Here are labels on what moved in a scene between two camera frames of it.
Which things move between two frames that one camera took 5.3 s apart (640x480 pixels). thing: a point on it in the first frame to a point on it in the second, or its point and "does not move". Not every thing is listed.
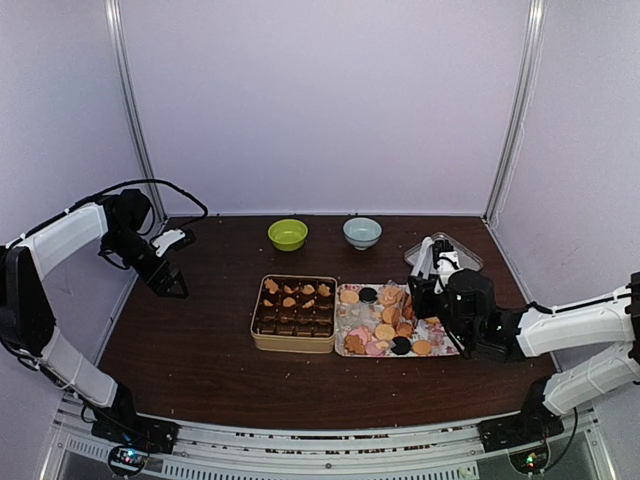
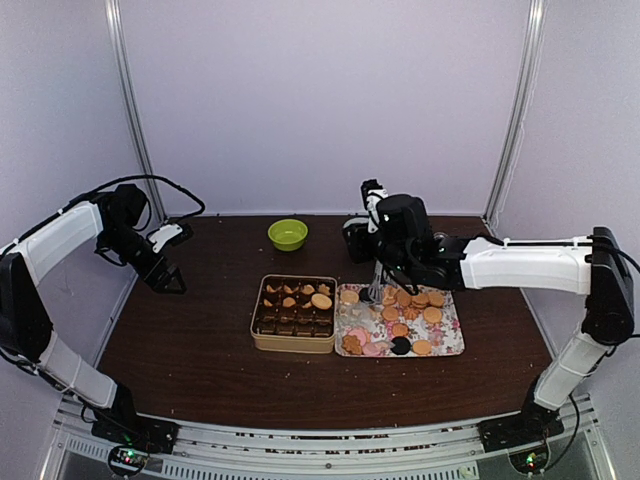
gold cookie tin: x=295 y=313 does not move
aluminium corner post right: x=536 y=24 does not move
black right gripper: x=421 y=297 to x=357 y=249
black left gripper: x=159 y=287 does not move
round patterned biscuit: x=349 y=297 does not move
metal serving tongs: x=408 y=291 to x=375 y=291
